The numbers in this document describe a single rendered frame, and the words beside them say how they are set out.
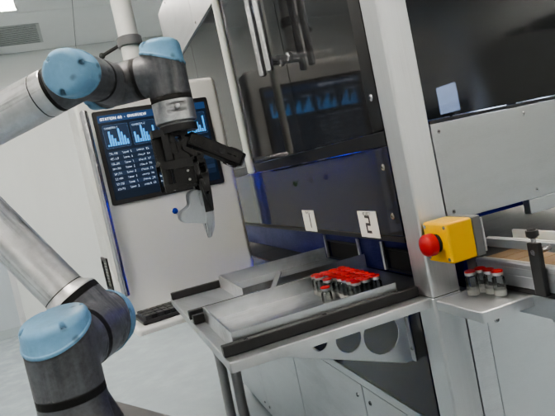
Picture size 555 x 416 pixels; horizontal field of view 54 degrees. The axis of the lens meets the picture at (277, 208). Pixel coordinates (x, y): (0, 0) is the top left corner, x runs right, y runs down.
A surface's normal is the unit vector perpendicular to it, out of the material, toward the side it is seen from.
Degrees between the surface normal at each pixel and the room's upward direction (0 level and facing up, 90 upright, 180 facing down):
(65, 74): 90
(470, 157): 90
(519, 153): 90
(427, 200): 90
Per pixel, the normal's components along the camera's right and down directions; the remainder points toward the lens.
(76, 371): 0.61, -0.07
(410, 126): 0.33, 0.00
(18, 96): -0.17, 0.02
